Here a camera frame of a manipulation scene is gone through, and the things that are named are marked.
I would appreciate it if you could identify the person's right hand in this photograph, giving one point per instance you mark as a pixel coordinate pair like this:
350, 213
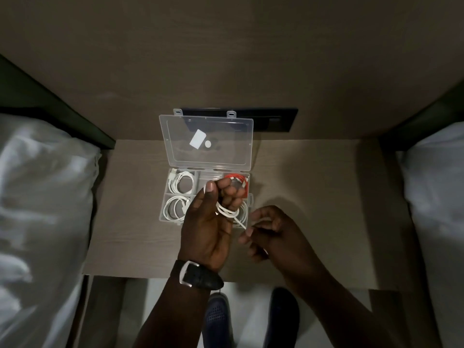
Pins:
286, 242

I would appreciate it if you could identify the person's left hand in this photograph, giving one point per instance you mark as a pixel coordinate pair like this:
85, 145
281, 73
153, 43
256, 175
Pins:
205, 235

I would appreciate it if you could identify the person's left thumb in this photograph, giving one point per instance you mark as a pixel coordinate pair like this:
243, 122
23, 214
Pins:
210, 193

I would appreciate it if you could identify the person's right thumb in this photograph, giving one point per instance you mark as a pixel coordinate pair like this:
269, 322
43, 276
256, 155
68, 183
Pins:
268, 223

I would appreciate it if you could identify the person's right forearm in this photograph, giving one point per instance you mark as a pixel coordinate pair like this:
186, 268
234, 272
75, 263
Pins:
340, 311

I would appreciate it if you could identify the person's left forearm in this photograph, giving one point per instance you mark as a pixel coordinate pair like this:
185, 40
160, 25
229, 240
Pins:
174, 315

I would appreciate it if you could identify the clear plastic organizer box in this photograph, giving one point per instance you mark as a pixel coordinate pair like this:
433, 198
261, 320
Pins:
206, 148

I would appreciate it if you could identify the white rectangular sticker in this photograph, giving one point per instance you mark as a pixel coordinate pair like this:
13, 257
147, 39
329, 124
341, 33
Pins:
198, 138

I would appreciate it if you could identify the black wristwatch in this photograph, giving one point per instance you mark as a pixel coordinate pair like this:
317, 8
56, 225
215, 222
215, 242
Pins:
199, 276

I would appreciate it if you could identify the person's right dark blue shoe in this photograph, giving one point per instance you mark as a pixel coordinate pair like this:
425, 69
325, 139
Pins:
282, 317

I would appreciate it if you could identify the person's dark blue shoe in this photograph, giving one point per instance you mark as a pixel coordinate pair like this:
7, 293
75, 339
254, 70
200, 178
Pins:
217, 320
282, 317

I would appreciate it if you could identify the person's left dark blue shoe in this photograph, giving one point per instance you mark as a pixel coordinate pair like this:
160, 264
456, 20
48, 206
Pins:
217, 320

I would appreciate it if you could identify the dark bed headboard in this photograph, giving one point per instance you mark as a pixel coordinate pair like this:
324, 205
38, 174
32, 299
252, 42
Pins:
427, 123
54, 108

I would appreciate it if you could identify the black wall socket panel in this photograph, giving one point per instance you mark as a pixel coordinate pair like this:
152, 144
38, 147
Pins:
275, 120

